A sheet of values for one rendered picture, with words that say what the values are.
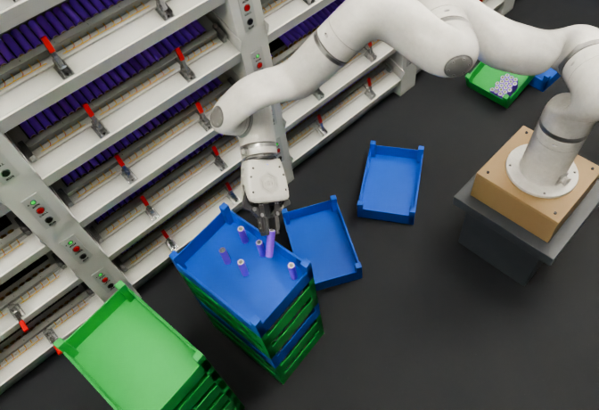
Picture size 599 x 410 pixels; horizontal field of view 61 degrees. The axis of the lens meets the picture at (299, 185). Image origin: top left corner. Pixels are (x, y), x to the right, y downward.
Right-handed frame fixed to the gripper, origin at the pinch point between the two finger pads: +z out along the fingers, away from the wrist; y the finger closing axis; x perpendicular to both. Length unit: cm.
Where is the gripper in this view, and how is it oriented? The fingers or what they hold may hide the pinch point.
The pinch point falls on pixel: (268, 225)
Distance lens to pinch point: 116.6
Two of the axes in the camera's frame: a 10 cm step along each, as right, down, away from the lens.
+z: 1.4, 9.8, -1.0
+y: 8.5, -0.7, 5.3
